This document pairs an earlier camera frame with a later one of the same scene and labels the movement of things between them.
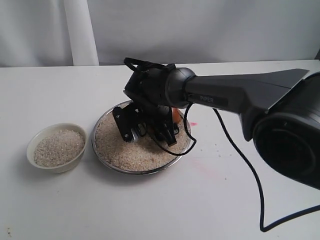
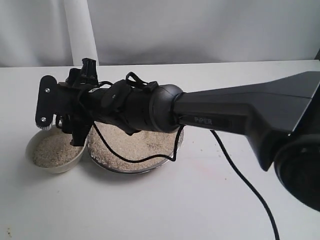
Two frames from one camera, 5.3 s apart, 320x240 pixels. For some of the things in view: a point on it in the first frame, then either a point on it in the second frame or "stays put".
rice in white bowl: [58, 148] stays put
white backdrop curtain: [82, 33] stays put
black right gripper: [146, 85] -> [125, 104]
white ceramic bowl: [58, 148] stays put
